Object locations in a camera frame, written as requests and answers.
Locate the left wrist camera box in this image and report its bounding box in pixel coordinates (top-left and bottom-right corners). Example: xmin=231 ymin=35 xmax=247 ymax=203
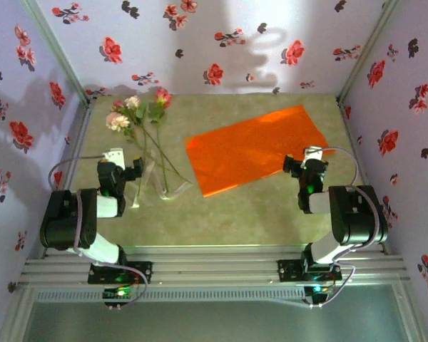
xmin=102 ymin=147 xmax=126 ymax=169

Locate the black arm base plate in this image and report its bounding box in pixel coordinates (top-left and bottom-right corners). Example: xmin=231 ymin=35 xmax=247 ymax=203
xmin=277 ymin=259 xmax=342 ymax=283
xmin=88 ymin=261 xmax=153 ymax=285

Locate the aluminium frame rail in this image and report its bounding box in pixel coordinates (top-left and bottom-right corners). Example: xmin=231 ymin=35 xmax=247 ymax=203
xmin=17 ymin=244 xmax=413 ymax=289

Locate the aluminium corner post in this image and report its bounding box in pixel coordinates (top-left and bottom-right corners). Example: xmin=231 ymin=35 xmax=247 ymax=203
xmin=336 ymin=0 xmax=402 ymax=106
xmin=19 ymin=0 xmax=96 ymax=108

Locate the orange wrapping paper sheet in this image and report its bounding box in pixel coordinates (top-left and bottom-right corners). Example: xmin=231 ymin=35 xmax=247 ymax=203
xmin=184 ymin=104 xmax=337 ymax=198

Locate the pink fake rose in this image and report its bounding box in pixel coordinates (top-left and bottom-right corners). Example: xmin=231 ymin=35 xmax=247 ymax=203
xmin=148 ymin=88 xmax=173 ymax=192

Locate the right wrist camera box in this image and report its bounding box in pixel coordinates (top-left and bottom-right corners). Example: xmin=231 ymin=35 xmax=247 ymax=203
xmin=304 ymin=145 xmax=325 ymax=162

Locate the pale pink fake carnation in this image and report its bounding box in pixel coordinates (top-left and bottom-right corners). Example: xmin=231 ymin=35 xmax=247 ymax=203
xmin=106 ymin=111 xmax=192 ymax=185

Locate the slotted cable duct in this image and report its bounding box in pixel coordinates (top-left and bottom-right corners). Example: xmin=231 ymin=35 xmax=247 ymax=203
xmin=34 ymin=287 xmax=307 ymax=304

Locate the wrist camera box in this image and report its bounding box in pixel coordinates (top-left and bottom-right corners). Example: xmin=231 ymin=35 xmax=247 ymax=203
xmin=304 ymin=145 xmax=325 ymax=162
xmin=102 ymin=147 xmax=126 ymax=169

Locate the white fake rose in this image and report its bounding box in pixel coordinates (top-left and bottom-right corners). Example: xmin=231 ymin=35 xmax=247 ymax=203
xmin=123 ymin=95 xmax=149 ymax=199

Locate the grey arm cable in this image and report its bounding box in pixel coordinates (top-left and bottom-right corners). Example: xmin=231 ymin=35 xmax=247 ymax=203
xmin=270 ymin=147 xmax=388 ymax=309
xmin=48 ymin=153 xmax=149 ymax=310

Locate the aluminium side rail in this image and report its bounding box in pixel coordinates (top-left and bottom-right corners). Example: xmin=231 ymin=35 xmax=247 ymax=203
xmin=41 ymin=101 xmax=96 ymax=259
xmin=337 ymin=99 xmax=389 ymax=256

